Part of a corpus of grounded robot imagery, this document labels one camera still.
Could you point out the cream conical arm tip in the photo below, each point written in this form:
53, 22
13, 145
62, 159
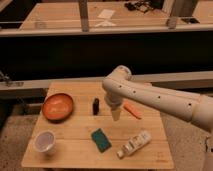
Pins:
116, 112

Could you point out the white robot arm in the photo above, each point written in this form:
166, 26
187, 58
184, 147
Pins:
190, 107

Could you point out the green sponge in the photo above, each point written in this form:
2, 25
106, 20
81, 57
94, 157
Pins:
101, 140

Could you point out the orange wooden bowl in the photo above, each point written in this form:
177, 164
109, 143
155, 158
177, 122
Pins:
58, 107

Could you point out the clear plastic cup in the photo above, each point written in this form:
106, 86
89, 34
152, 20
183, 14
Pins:
45, 143

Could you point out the white paper sheet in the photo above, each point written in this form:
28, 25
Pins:
106, 14

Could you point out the metal clamp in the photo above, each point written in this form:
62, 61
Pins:
8, 82

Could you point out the metal frame post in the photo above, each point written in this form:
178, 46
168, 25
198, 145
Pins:
83, 9

